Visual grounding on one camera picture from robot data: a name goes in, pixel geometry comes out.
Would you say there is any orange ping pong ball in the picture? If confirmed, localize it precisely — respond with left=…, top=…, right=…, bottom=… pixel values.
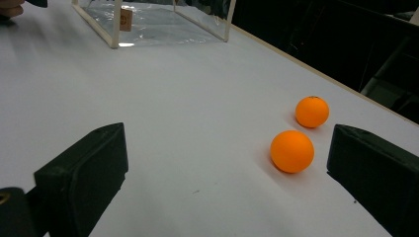
left=294, top=95, right=330, bottom=129
left=270, top=129, right=315, bottom=175

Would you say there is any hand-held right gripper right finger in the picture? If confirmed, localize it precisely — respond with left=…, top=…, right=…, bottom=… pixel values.
left=326, top=123, right=419, bottom=237

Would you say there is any white board sheet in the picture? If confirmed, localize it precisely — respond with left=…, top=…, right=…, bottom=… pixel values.
left=0, top=0, right=419, bottom=237

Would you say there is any clear plastic bag cream trim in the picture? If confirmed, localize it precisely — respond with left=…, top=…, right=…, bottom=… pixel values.
left=71, top=0, right=237, bottom=49

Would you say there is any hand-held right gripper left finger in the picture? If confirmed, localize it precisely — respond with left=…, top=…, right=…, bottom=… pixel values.
left=34, top=121, right=129, bottom=237

